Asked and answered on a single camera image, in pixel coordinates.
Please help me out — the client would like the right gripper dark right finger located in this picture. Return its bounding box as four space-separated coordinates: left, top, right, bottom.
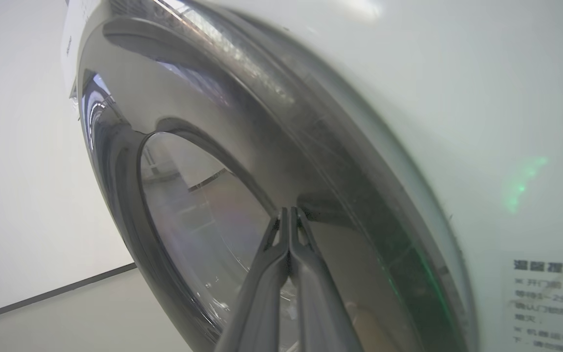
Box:
290 208 364 352

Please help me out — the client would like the white front-load washing machine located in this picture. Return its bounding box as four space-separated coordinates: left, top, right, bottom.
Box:
61 0 563 352

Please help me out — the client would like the printed text warning label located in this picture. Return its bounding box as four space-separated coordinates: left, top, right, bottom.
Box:
500 252 563 352

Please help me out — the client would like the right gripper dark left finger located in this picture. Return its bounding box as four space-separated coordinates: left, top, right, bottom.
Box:
215 208 290 352

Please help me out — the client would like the black round glass washer door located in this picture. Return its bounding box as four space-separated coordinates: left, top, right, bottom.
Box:
75 0 480 352

